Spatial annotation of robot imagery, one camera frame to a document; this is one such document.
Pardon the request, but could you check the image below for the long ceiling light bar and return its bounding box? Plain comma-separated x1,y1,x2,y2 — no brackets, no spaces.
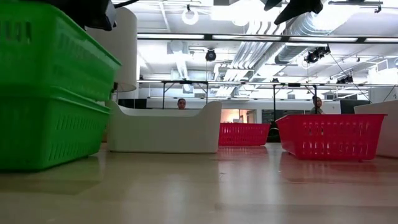
136,33,398,44

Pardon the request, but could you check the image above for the white ring light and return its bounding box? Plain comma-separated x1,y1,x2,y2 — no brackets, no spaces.
181,7,200,26

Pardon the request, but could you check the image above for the black monitor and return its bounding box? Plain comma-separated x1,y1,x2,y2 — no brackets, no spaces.
340,99,371,114

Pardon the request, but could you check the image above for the red plastic basket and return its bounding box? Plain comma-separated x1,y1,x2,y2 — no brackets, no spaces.
275,113,388,162
218,122,271,147

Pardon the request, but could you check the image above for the white lamp with wooden base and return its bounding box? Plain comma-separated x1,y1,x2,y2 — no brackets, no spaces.
84,6,139,102

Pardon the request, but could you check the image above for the silver ventilation duct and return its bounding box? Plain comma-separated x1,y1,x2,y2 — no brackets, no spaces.
273,9,336,66

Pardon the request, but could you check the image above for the black desk frame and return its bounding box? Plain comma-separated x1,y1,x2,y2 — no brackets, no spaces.
272,82,318,122
160,80,209,110

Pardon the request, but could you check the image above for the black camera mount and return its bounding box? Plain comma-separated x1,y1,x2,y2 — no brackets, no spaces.
266,121,282,144

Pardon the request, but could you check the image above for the green plastic basket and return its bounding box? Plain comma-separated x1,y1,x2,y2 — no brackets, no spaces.
0,85,112,171
0,1,122,102

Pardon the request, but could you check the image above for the white plastic bin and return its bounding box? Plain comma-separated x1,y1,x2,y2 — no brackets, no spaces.
353,99,398,159
106,100,223,154

